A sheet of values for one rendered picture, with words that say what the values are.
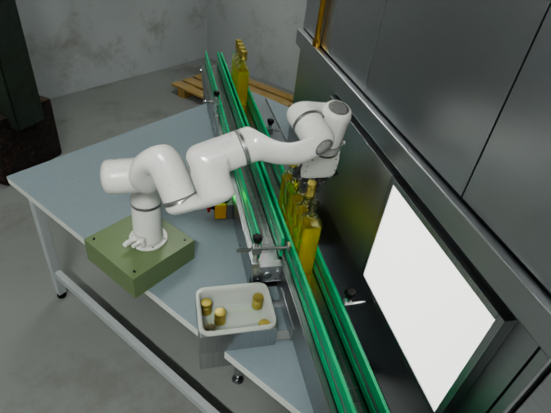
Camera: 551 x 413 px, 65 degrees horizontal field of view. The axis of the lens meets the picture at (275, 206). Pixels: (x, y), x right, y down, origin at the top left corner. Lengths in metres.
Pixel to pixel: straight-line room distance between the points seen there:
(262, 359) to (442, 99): 0.84
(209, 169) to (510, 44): 0.61
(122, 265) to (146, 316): 0.96
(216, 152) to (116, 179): 0.35
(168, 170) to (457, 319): 0.69
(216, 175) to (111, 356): 1.46
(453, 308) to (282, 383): 0.56
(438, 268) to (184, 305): 0.81
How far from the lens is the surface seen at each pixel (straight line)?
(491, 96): 0.85
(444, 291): 0.93
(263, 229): 1.50
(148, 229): 1.43
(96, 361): 2.26
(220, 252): 1.59
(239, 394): 2.11
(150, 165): 1.04
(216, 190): 0.96
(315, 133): 0.97
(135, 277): 1.40
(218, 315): 1.32
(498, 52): 0.85
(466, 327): 0.90
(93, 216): 1.79
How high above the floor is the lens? 1.85
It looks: 37 degrees down
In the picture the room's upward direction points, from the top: 8 degrees clockwise
